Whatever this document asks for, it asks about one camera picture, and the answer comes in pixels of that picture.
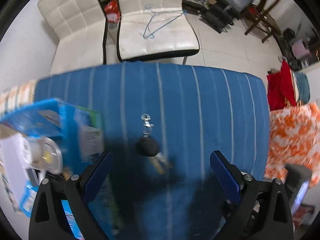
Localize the blue cardboard box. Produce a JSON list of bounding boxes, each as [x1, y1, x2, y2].
[[1, 99, 112, 239]]

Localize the black car key bunch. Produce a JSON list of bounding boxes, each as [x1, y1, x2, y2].
[[135, 113, 171, 174]]

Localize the silver round tin can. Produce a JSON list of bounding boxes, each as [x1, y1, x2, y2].
[[27, 137, 63, 174]]

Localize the orange floral cloth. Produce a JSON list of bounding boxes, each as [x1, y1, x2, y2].
[[264, 102, 319, 187]]

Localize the red cloth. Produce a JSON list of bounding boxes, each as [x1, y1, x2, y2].
[[267, 60, 297, 111]]

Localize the blue striped tablecloth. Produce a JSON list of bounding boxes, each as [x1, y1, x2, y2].
[[35, 62, 269, 239]]

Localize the teal blanket pile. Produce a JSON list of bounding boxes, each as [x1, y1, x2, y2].
[[293, 72, 310, 104]]

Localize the plaid checkered cloth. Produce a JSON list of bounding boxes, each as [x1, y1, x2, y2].
[[0, 80, 37, 116]]

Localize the pink suitcase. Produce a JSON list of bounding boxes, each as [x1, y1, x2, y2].
[[291, 40, 311, 60]]

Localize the brown wooden chair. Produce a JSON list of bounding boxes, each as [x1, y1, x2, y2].
[[245, 0, 281, 43]]

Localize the black weight bench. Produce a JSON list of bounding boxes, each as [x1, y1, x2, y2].
[[200, 0, 254, 34]]

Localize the right white padded chair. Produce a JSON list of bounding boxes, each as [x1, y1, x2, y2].
[[117, 0, 200, 61]]

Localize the white padded chair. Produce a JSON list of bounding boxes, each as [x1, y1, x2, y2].
[[37, 0, 107, 75], [117, 0, 200, 61]]

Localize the left white padded chair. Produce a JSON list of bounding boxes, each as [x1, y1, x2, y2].
[[37, 0, 107, 75]]

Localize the wire clothes hanger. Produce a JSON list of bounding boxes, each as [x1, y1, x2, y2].
[[142, 4, 187, 40]]

